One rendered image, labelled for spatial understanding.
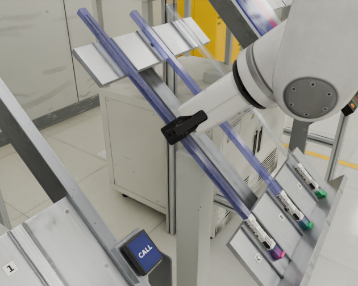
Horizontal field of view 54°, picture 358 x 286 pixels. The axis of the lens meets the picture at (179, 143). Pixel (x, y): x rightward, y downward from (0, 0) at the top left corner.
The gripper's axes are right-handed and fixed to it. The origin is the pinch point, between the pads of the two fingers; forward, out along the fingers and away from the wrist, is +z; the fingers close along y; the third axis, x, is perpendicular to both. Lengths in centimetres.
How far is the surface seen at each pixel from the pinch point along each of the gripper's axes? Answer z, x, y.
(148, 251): 4.8, 11.8, 14.2
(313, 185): -3.3, 24.9, -21.3
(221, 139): 40, 14, -62
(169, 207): 82, 30, -59
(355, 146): 47, 80, -196
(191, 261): 25.9, 28.0, -8.0
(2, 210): 53, -6, 9
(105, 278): 9.6, 11.7, 19.2
